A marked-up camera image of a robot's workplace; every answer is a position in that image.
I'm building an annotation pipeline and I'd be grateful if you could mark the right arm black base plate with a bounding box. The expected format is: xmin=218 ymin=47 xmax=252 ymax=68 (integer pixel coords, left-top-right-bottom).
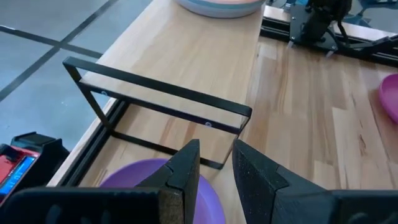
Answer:
xmin=288 ymin=4 xmax=341 ymax=52

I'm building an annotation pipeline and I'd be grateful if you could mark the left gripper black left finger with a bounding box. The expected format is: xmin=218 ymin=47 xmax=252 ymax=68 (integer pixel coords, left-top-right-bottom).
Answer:
xmin=0 ymin=139 xmax=201 ymax=224

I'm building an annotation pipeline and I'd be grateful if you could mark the purple plate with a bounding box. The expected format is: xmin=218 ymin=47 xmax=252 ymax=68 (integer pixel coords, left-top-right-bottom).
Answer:
xmin=99 ymin=157 xmax=226 ymax=224

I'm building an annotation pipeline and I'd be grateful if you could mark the grey-green sage plate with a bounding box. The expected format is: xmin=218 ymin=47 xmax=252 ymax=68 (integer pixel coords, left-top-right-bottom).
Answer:
xmin=174 ymin=0 xmax=267 ymax=19

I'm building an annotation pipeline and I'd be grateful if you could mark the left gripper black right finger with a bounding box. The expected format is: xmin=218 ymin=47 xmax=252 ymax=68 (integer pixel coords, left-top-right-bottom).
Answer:
xmin=232 ymin=139 xmax=398 ymax=224

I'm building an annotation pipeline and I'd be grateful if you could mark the black metal wire rack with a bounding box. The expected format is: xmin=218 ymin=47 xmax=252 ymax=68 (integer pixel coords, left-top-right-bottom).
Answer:
xmin=62 ymin=0 xmax=268 ymax=170

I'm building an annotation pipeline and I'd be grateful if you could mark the red black power station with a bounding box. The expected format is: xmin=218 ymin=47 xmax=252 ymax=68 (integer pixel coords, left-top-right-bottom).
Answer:
xmin=0 ymin=131 xmax=70 ymax=206

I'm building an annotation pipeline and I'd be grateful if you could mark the magenta plate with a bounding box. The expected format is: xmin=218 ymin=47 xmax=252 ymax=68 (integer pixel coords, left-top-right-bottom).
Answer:
xmin=378 ymin=73 xmax=398 ymax=124

